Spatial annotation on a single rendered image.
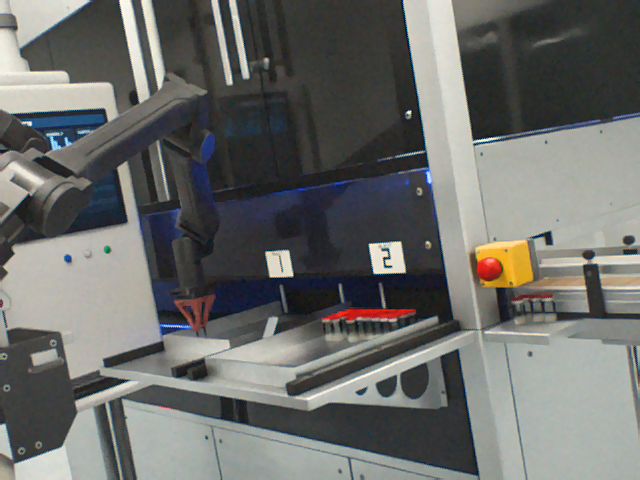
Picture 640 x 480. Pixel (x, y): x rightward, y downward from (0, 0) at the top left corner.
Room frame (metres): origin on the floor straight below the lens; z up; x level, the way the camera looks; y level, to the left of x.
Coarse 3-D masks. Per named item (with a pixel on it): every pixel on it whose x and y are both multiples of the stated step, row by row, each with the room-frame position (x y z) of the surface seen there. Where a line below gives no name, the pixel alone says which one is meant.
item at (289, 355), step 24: (288, 336) 1.52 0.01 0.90; (312, 336) 1.56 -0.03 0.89; (384, 336) 1.32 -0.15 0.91; (408, 336) 1.36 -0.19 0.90; (216, 360) 1.38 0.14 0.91; (240, 360) 1.45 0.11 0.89; (264, 360) 1.44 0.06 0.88; (288, 360) 1.41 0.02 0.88; (312, 360) 1.37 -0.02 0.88; (336, 360) 1.25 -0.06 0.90; (264, 384) 1.27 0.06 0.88
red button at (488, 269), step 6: (486, 258) 1.32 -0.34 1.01; (492, 258) 1.32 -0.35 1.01; (480, 264) 1.32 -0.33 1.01; (486, 264) 1.31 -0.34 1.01; (492, 264) 1.30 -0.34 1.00; (498, 264) 1.31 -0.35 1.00; (480, 270) 1.32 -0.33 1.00; (486, 270) 1.31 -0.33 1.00; (492, 270) 1.30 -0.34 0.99; (498, 270) 1.31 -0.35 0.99; (480, 276) 1.32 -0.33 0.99; (486, 276) 1.31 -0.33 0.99; (492, 276) 1.30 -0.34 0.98; (498, 276) 1.31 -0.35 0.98
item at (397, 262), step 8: (376, 248) 1.55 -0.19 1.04; (392, 248) 1.52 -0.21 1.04; (400, 248) 1.50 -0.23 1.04; (376, 256) 1.55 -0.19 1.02; (384, 256) 1.54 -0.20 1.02; (392, 256) 1.52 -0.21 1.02; (400, 256) 1.50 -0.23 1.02; (376, 264) 1.55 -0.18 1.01; (392, 264) 1.52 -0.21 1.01; (400, 264) 1.50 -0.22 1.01; (376, 272) 1.56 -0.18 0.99; (384, 272) 1.54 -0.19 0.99; (392, 272) 1.52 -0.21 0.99; (400, 272) 1.51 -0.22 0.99
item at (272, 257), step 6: (270, 252) 1.82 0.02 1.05; (276, 252) 1.80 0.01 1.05; (282, 252) 1.78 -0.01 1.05; (288, 252) 1.77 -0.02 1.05; (270, 258) 1.82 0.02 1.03; (276, 258) 1.80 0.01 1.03; (282, 258) 1.78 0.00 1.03; (288, 258) 1.77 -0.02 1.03; (270, 264) 1.82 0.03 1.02; (276, 264) 1.81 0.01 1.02; (282, 264) 1.79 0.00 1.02; (288, 264) 1.77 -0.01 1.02; (270, 270) 1.83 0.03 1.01; (276, 270) 1.81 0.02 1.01; (288, 270) 1.77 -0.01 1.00; (270, 276) 1.83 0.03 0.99; (276, 276) 1.81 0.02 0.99; (282, 276) 1.79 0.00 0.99
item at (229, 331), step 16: (272, 304) 1.93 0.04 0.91; (224, 320) 1.84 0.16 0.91; (240, 320) 1.87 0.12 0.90; (256, 320) 1.90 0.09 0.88; (288, 320) 1.63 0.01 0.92; (304, 320) 1.66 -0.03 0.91; (176, 336) 1.69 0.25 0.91; (192, 336) 1.78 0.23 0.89; (208, 336) 1.80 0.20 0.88; (224, 336) 1.77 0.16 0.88; (240, 336) 1.56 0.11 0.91; (256, 336) 1.58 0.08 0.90; (192, 352) 1.65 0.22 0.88; (208, 352) 1.60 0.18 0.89
